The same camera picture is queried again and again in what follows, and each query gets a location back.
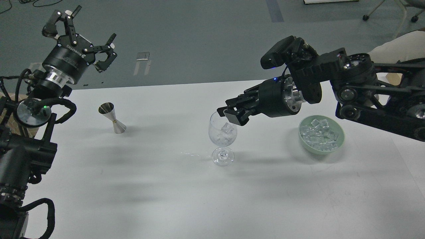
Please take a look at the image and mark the person's beige trouser leg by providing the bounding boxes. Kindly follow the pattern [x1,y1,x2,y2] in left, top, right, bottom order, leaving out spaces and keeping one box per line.
[368,30,425,64]

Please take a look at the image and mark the black floor cable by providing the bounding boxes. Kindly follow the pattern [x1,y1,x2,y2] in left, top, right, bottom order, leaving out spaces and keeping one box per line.
[0,0,63,14]

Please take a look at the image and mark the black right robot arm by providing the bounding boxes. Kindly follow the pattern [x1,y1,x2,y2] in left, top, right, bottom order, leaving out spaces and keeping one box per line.
[217,36,425,142]

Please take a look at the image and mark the beige checkered chair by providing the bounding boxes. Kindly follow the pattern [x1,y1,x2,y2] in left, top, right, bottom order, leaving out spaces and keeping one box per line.
[1,92,34,138]

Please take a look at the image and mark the clear ice cube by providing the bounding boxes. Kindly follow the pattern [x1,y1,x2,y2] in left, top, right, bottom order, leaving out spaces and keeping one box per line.
[221,122,235,135]

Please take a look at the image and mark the steel double jigger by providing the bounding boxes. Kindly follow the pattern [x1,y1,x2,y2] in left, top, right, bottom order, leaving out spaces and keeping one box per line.
[98,102,127,134]

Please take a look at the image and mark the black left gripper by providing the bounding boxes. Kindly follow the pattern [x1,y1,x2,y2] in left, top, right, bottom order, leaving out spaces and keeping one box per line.
[42,5,118,85]

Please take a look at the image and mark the clear wine glass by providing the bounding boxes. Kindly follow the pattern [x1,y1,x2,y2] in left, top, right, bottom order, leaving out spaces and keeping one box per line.
[208,112,238,167]

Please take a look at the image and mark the office chair wheeled base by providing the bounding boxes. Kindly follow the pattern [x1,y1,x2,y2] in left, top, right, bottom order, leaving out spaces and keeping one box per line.
[377,0,424,29]

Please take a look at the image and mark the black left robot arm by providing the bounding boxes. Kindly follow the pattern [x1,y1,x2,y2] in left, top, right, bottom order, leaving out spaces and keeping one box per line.
[0,6,117,239]

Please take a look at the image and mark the white board on floor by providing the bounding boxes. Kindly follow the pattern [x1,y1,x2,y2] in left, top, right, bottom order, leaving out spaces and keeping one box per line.
[302,0,358,5]

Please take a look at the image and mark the light wooden block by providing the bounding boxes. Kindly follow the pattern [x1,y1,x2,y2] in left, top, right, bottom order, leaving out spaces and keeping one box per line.
[385,73,403,88]

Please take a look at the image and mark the green bowl of ice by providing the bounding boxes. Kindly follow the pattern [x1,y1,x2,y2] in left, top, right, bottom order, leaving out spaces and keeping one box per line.
[297,115,345,155]

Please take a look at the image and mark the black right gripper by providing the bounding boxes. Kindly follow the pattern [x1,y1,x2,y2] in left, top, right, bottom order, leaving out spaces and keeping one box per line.
[216,77,304,126]

